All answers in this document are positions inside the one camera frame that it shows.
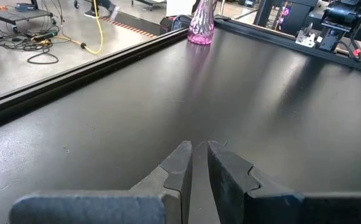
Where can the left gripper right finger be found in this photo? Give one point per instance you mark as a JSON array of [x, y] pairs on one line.
[[261, 205]]

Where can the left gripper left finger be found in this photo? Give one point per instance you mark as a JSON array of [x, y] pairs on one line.
[[137, 205]]

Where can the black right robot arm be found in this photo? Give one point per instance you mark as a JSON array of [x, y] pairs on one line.
[[339, 18]]

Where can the pink ribbed glass vase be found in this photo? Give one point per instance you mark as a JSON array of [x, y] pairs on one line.
[[201, 25]]

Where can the small red tag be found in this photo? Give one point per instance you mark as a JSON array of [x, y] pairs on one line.
[[357, 52]]

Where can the black red tool case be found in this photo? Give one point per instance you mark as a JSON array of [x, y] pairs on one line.
[[174, 24]]

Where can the black computer tower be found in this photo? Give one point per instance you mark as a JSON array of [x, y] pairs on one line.
[[292, 15]]

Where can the black power strip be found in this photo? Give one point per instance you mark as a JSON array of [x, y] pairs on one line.
[[45, 35]]

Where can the person's foot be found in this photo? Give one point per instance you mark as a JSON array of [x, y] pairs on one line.
[[101, 7]]

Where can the white panel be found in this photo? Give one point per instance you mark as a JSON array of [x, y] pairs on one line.
[[180, 7]]

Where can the grey rolling cart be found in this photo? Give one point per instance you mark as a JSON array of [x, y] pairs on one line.
[[15, 14]]

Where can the silver metal bracket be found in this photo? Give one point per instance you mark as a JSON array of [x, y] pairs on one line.
[[305, 39]]

